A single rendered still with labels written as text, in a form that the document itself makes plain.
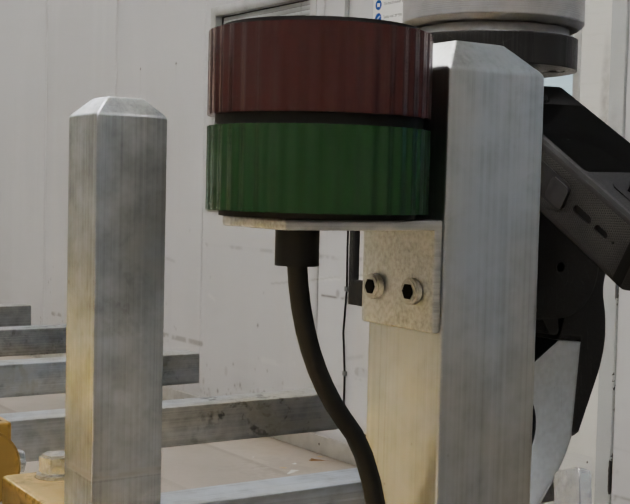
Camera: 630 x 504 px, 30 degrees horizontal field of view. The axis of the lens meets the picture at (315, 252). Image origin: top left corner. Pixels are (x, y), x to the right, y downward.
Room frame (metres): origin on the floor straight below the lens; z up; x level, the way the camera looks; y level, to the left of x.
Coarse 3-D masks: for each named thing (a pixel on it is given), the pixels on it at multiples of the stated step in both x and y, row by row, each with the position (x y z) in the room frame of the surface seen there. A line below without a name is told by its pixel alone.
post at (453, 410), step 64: (448, 64) 0.32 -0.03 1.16; (512, 64) 0.34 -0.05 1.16; (448, 128) 0.32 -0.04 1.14; (512, 128) 0.33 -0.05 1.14; (448, 192) 0.32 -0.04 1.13; (512, 192) 0.33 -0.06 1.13; (448, 256) 0.32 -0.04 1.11; (512, 256) 0.33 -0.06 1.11; (448, 320) 0.32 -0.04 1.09; (512, 320) 0.33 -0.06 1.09; (384, 384) 0.34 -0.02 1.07; (448, 384) 0.32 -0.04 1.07; (512, 384) 0.34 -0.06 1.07; (384, 448) 0.34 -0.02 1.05; (448, 448) 0.32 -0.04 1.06; (512, 448) 0.34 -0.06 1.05
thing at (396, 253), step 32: (416, 128) 0.31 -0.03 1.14; (224, 224) 0.32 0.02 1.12; (256, 224) 0.31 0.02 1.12; (288, 224) 0.30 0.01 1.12; (320, 224) 0.30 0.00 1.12; (352, 224) 0.31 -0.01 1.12; (384, 224) 0.31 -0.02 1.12; (416, 224) 0.32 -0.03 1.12; (288, 256) 0.31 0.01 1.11; (384, 256) 0.34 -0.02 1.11; (416, 256) 0.33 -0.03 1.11; (384, 288) 0.34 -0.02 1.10; (416, 288) 0.32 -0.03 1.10; (384, 320) 0.34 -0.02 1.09; (416, 320) 0.33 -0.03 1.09; (320, 352) 0.32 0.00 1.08; (320, 384) 0.32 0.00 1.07; (352, 416) 0.32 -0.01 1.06; (352, 448) 0.32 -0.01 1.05
